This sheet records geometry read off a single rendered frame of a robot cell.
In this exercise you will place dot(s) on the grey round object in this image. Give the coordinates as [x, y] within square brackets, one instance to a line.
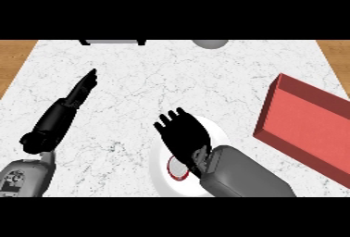
[210, 43]

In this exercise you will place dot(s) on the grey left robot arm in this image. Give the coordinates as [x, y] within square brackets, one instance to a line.
[26, 177]

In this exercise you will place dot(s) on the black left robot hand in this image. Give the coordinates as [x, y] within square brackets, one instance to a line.
[57, 123]

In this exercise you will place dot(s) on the red can with pale end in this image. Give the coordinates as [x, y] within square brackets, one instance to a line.
[176, 170]

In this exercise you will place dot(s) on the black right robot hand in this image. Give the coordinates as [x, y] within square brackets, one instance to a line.
[185, 135]

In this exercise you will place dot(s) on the red open box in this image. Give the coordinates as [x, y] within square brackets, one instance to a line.
[305, 129]

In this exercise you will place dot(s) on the white round plate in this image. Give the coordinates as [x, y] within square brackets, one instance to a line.
[219, 131]

